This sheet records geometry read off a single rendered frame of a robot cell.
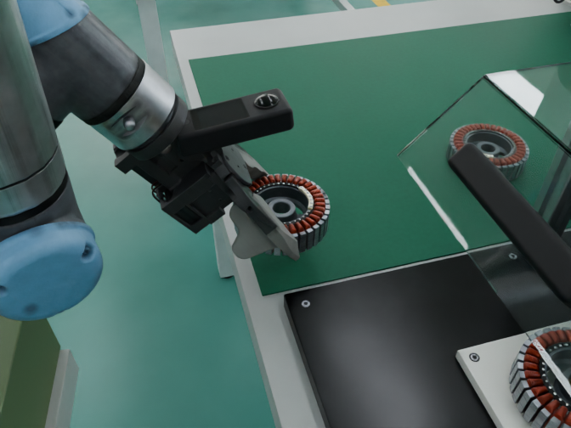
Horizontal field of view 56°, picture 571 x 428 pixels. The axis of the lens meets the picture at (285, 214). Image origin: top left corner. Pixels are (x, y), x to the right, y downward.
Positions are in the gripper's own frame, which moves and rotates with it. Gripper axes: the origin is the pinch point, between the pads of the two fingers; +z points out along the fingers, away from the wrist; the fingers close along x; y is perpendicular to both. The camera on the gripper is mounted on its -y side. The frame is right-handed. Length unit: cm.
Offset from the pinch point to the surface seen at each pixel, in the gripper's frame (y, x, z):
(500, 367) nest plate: -10.4, 23.4, 11.3
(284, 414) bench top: 8.8, 20.6, 2.0
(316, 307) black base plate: 2.2, 10.8, 3.9
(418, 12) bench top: -37, -64, 34
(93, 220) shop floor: 78, -100, 44
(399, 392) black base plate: -1.4, 22.5, 6.5
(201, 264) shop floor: 52, -70, 63
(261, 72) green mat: -3.2, -45.9, 10.0
